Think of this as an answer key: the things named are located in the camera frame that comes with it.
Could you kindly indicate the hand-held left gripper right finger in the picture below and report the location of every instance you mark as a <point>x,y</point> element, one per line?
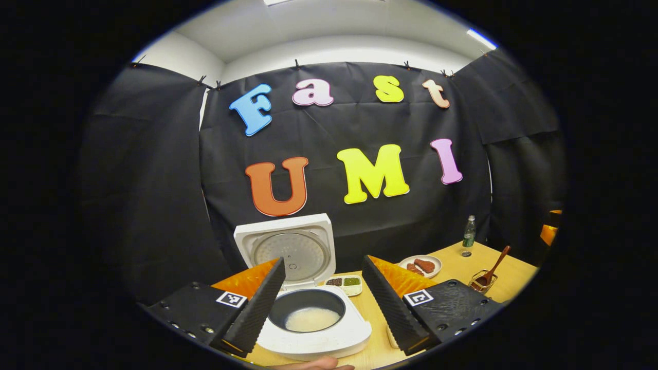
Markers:
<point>390,308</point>

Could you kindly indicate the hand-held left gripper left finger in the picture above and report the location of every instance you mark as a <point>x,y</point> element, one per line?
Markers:
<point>257,308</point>

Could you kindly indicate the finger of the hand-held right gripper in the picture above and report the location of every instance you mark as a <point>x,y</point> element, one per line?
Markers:
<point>556,213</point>
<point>548,235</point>

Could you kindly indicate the translucent rice container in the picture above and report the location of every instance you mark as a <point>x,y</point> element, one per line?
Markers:
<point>390,336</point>

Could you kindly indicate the white rice cooker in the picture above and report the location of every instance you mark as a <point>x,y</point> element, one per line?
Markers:
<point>352,334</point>

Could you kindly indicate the white rice portion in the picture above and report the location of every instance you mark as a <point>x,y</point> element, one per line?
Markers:
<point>311,319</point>

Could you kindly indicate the brown wooden spoon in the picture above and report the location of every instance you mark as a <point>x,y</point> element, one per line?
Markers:
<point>496,264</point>

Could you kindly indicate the brown meat piece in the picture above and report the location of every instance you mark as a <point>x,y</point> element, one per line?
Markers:
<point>413,269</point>
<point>425,266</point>

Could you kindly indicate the white condiment dish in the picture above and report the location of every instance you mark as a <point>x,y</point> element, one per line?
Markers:
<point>344,282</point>

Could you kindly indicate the round white plate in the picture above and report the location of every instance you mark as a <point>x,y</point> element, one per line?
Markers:
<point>436,262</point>

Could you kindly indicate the green glass bottle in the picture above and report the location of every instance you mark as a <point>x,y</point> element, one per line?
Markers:
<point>469,234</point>

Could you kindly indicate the black backdrop cloth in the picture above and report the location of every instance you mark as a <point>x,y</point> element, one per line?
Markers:
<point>154,180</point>

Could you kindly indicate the small ceiling light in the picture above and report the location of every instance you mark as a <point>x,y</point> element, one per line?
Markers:
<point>481,39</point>

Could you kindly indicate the long ceiling light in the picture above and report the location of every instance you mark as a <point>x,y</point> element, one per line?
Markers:
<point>277,2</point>

